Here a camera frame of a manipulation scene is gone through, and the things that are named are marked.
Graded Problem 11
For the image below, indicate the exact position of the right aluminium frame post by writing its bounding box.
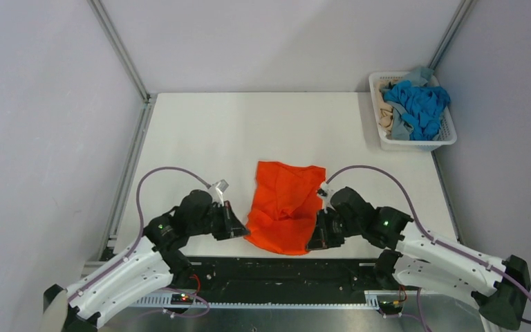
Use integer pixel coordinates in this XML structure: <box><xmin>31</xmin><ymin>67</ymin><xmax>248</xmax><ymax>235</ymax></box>
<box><xmin>428</xmin><ymin>0</ymin><xmax>477</xmax><ymax>71</ymax></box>

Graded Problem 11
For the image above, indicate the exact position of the controller board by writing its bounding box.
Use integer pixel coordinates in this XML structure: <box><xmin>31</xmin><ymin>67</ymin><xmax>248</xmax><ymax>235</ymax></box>
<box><xmin>170</xmin><ymin>293</ymin><xmax>196</xmax><ymax>306</ymax></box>
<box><xmin>378</xmin><ymin>300</ymin><xmax>405</xmax><ymax>319</ymax></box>

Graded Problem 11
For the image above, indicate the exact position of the left aluminium frame post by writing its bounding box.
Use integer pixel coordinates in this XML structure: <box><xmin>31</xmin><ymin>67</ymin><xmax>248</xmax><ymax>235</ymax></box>
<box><xmin>87</xmin><ymin>0</ymin><xmax>151</xmax><ymax>103</ymax></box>

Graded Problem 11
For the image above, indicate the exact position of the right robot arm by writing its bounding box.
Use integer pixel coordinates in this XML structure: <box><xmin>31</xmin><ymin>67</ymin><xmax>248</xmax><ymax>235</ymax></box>
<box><xmin>306</xmin><ymin>185</ymin><xmax>531</xmax><ymax>331</ymax></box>

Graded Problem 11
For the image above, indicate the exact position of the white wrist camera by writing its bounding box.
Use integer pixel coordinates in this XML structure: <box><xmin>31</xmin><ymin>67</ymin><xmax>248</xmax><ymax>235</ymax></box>
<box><xmin>317</xmin><ymin>182</ymin><xmax>334</xmax><ymax>199</ymax></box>
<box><xmin>208</xmin><ymin>179</ymin><xmax>229</xmax><ymax>206</ymax></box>

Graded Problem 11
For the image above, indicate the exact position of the blue t shirt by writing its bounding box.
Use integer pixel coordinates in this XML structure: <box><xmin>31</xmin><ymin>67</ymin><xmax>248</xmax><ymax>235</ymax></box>
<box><xmin>382</xmin><ymin>80</ymin><xmax>451</xmax><ymax>141</ymax></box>

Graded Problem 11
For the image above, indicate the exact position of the orange t shirt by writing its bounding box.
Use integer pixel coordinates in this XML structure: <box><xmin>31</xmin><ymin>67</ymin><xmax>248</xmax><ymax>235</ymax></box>
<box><xmin>245</xmin><ymin>161</ymin><xmax>326</xmax><ymax>256</ymax></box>

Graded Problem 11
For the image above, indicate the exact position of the beige t shirt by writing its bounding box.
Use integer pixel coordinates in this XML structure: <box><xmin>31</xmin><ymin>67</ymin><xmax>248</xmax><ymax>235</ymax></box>
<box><xmin>379</xmin><ymin>101</ymin><xmax>393</xmax><ymax>134</ymax></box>

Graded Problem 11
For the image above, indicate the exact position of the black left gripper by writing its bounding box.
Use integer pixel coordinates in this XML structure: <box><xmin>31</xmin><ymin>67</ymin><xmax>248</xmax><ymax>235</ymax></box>
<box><xmin>189</xmin><ymin>200</ymin><xmax>250</xmax><ymax>240</ymax></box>

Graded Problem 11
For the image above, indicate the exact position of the aluminium base frame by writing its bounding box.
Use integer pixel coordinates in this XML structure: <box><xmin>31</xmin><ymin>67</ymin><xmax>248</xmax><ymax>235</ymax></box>
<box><xmin>64</xmin><ymin>261</ymin><xmax>509</xmax><ymax>332</ymax></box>

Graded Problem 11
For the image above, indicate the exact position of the white plastic laundry basket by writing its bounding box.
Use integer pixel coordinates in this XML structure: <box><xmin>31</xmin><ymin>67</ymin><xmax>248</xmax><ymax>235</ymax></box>
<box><xmin>369</xmin><ymin>71</ymin><xmax>457</xmax><ymax>152</ymax></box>

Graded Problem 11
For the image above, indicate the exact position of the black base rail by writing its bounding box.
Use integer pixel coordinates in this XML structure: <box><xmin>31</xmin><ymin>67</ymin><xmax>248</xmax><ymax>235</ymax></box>
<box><xmin>100</xmin><ymin>249</ymin><xmax>470</xmax><ymax>306</ymax></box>

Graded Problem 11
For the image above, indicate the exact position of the aluminium frame post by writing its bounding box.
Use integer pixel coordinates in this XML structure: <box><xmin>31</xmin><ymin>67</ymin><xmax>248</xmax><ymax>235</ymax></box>
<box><xmin>428</xmin><ymin>0</ymin><xmax>477</xmax><ymax>71</ymax></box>
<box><xmin>87</xmin><ymin>0</ymin><xmax>151</xmax><ymax>103</ymax></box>

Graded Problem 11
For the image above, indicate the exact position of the right controller board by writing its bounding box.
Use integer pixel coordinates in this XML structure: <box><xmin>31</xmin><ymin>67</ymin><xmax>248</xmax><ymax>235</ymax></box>
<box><xmin>378</xmin><ymin>300</ymin><xmax>405</xmax><ymax>319</ymax></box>

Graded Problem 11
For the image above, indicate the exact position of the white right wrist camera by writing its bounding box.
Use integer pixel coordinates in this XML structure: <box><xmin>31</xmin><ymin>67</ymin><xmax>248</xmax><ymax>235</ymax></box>
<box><xmin>317</xmin><ymin>182</ymin><xmax>334</xmax><ymax>199</ymax></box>

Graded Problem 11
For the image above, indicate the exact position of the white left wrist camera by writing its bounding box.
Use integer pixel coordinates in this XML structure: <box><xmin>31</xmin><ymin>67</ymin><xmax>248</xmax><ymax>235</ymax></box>
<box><xmin>208</xmin><ymin>179</ymin><xmax>229</xmax><ymax>206</ymax></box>

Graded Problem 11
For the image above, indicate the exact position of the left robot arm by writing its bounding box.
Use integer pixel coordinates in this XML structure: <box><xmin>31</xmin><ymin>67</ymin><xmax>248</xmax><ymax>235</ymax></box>
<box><xmin>40</xmin><ymin>190</ymin><xmax>250</xmax><ymax>331</ymax></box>

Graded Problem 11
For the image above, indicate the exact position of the left controller board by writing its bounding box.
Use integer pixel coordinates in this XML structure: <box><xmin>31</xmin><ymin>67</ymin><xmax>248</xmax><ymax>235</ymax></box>
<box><xmin>170</xmin><ymin>293</ymin><xmax>196</xmax><ymax>306</ymax></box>

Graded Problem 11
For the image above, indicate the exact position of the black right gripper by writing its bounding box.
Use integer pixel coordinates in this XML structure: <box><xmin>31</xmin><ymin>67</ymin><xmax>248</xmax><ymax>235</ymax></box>
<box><xmin>306</xmin><ymin>207</ymin><xmax>363</xmax><ymax>250</ymax></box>

